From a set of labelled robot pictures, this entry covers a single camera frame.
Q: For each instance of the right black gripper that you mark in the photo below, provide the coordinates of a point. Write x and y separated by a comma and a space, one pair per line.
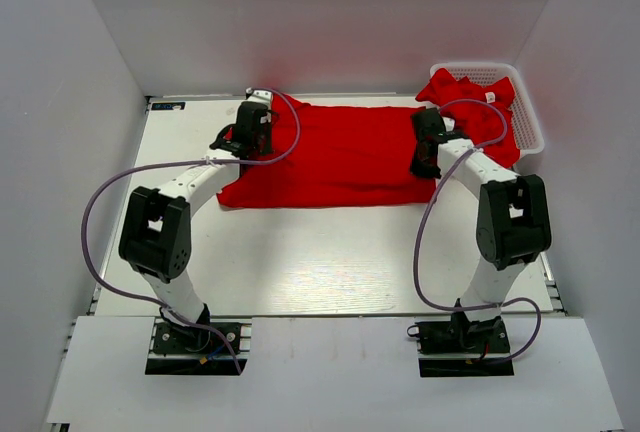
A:
418, 170

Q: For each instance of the red t shirt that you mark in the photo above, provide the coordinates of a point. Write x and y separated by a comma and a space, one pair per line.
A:
334, 156

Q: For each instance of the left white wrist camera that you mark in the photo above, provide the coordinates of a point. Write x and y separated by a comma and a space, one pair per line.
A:
259, 96

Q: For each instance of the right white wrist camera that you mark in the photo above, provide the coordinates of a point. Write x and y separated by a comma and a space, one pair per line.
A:
450, 126

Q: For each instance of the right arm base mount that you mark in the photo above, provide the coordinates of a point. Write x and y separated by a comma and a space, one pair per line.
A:
442, 355

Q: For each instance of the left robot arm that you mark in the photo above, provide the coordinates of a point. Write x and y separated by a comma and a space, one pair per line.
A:
156, 235

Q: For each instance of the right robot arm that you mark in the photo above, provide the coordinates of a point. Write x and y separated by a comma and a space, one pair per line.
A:
512, 225

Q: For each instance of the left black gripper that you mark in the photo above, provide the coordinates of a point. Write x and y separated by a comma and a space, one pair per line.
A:
267, 147

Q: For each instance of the red t shirts pile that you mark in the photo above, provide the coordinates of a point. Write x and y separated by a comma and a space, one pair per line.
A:
479, 123

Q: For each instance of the white plastic basket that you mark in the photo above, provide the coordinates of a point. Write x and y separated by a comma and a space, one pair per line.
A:
527, 132

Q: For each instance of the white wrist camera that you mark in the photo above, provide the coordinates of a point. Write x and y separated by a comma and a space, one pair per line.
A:
450, 126
259, 96

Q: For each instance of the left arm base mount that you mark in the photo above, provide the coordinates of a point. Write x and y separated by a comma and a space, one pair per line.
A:
172, 353

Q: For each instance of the blue table label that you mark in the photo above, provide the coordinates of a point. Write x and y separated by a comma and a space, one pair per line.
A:
168, 106

